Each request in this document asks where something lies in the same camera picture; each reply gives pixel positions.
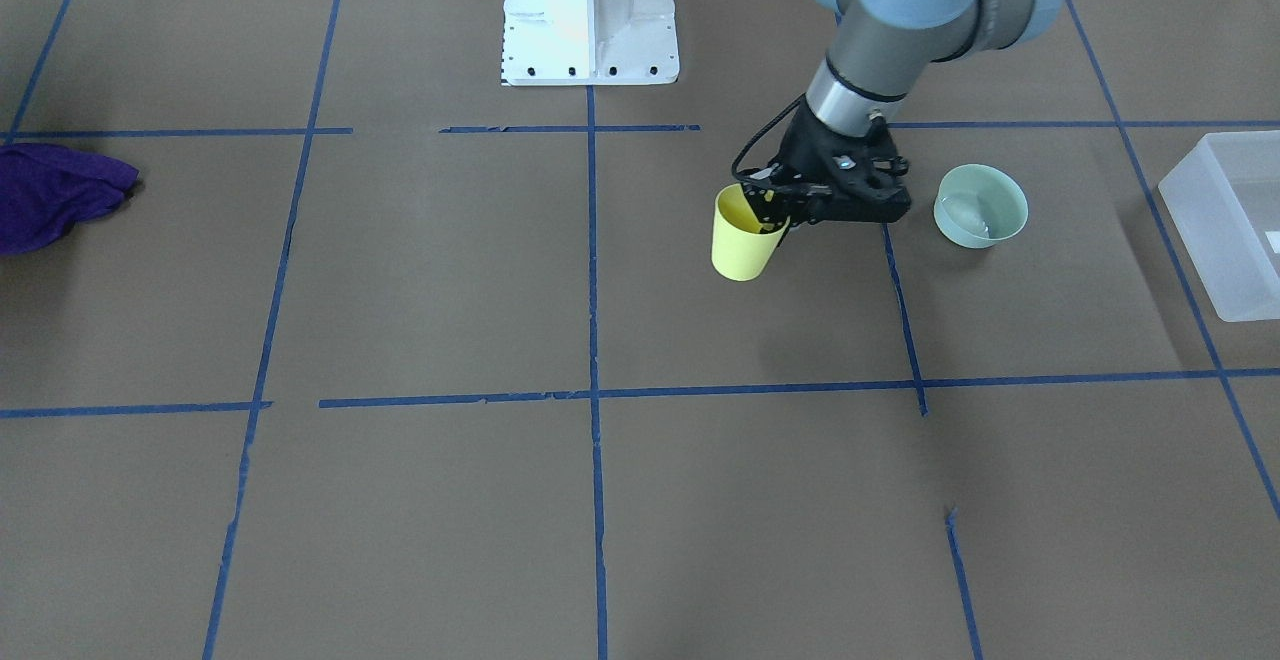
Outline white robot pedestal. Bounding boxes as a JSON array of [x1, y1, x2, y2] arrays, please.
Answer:
[[500, 0, 681, 87]]

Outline purple cloth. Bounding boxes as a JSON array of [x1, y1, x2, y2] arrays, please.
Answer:
[[1, 142, 140, 256]]

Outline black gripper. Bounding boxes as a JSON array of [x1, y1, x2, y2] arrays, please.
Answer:
[[739, 98, 913, 237]]

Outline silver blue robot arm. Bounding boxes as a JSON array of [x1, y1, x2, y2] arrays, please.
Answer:
[[732, 0, 1064, 235]]

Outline clear plastic storage box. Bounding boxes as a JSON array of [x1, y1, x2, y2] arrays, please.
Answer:
[[1158, 130, 1279, 322]]

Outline light green bowl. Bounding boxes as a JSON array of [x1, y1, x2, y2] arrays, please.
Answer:
[[932, 164, 1030, 249]]

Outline yellow plastic cup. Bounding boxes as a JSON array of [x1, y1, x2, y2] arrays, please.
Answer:
[[710, 183, 782, 281]]

